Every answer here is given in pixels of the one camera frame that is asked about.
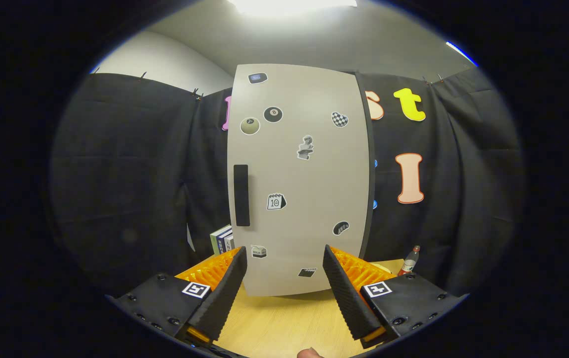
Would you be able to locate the black backdrop cloth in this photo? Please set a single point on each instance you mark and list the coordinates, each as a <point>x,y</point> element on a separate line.
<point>115,174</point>

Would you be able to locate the green book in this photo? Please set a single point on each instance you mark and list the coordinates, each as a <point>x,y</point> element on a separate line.
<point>213,242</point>

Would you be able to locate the large ceiling light panel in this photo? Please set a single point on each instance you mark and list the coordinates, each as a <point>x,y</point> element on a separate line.
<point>289,6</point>

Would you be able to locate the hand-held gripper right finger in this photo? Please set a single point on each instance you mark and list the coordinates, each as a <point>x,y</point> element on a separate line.
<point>346,298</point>

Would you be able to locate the plastic bottle with red label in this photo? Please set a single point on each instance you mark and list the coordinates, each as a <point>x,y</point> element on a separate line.
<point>407,266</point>

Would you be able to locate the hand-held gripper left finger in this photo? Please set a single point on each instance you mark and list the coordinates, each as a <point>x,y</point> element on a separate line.
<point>224,293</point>

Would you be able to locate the blue book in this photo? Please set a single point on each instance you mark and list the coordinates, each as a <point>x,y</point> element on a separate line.
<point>221,241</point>

